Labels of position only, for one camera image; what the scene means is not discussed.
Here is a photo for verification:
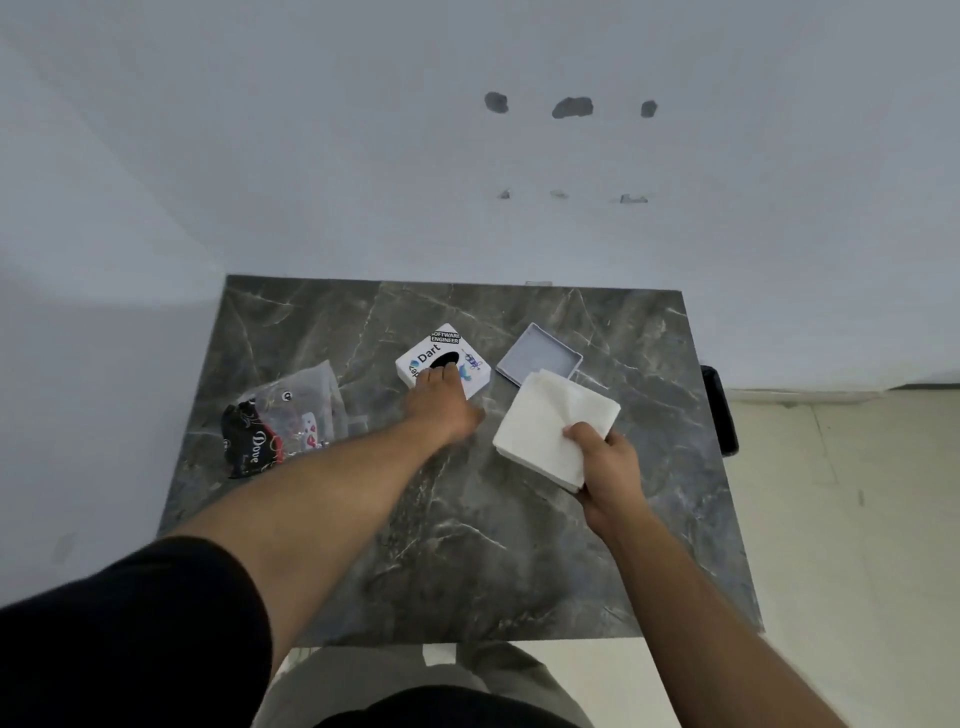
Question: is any black chair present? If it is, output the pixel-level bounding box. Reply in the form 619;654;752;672
700;365;741;458

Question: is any person's left hand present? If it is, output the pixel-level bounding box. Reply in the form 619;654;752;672
404;362;487;451

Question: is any person's left forearm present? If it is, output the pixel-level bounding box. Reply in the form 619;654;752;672
166;414;453;663

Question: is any white and red sachet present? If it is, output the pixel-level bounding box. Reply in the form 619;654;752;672
285;408;333;453

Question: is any person's right forearm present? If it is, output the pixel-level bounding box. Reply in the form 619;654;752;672
589;498;850;728

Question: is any clear plastic bag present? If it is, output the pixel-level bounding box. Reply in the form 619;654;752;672
222;360;351;480

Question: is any white tissue box with stickers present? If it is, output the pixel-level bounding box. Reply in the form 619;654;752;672
395;323;492;401

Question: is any person's right hand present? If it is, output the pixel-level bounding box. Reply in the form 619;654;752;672
562;422;648;528

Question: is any grey square box lid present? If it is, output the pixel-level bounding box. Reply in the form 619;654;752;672
495;322;585;388

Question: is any stack of white paper napkins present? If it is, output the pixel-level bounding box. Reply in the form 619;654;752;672
492;368;622;495

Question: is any black sachet packet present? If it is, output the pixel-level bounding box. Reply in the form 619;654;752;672
221;400;284;480

